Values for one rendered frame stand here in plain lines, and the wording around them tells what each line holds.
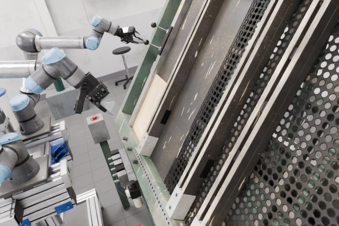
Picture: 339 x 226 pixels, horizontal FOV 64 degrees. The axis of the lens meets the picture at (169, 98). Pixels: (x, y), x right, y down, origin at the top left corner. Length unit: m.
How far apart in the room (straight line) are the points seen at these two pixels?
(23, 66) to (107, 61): 4.20
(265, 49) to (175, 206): 0.71
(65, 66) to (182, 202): 0.70
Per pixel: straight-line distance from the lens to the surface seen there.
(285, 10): 1.06
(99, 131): 2.08
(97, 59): 5.38
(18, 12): 5.26
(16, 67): 1.28
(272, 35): 1.04
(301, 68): 0.91
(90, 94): 1.13
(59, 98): 4.43
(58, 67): 1.09
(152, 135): 1.53
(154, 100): 1.70
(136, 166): 1.63
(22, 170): 1.53
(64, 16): 5.23
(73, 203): 1.72
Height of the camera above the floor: 1.85
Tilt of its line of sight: 27 degrees down
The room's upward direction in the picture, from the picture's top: 12 degrees counter-clockwise
